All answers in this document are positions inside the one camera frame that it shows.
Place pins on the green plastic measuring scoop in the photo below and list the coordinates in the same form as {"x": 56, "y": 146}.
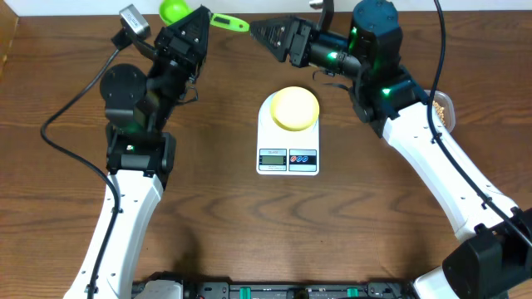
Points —
{"x": 178, "y": 12}

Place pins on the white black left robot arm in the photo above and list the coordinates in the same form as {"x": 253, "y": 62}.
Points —
{"x": 140, "y": 155}

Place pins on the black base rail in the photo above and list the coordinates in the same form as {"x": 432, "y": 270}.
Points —
{"x": 177, "y": 285}

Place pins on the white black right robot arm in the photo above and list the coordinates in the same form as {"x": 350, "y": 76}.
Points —
{"x": 494, "y": 233}

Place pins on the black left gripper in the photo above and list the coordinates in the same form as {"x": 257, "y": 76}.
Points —
{"x": 175, "y": 49}

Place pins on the clear plastic container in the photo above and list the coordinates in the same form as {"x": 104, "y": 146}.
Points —
{"x": 450, "y": 116}

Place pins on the white digital kitchen scale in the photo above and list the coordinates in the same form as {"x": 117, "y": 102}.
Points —
{"x": 282, "y": 152}

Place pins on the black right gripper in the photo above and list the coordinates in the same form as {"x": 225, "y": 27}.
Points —
{"x": 298, "y": 38}

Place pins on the yellow bowl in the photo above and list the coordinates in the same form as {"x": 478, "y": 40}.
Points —
{"x": 294, "y": 108}

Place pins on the soybeans pile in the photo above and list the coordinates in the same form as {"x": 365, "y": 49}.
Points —
{"x": 440, "y": 111}

